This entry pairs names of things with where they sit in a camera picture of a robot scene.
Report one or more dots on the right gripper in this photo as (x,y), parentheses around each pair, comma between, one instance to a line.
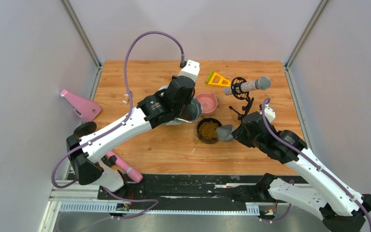
(238,135)

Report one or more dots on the silver metal scoop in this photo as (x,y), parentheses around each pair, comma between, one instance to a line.
(224,133)

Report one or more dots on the green dog food bag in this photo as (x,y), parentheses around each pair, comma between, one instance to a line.
(177,104)

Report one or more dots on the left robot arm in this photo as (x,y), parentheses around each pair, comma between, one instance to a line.
(85,153)

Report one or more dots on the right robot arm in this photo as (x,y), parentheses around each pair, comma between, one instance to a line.
(338,206)

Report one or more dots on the brown dog food kibble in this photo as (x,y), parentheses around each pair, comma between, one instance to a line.
(207,130)

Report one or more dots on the black pet bowl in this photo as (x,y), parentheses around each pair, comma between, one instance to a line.
(208,119)

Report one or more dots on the pink pet bowl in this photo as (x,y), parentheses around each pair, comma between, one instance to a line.
(208,102)

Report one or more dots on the glitter silver microphone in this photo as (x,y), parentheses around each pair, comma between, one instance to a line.
(241,86)

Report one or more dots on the yellow green triangular toy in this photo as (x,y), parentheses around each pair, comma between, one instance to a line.
(217,80)

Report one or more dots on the small colourful figurine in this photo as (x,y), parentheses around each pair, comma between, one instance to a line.
(127,98)

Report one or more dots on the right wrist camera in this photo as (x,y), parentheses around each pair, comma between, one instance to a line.
(268,112)

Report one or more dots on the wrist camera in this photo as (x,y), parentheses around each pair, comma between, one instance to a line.
(268,112)
(190,70)

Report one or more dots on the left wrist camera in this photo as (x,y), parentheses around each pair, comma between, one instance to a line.
(190,70)

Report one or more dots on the black mounting rail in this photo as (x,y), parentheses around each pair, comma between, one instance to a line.
(194,192)

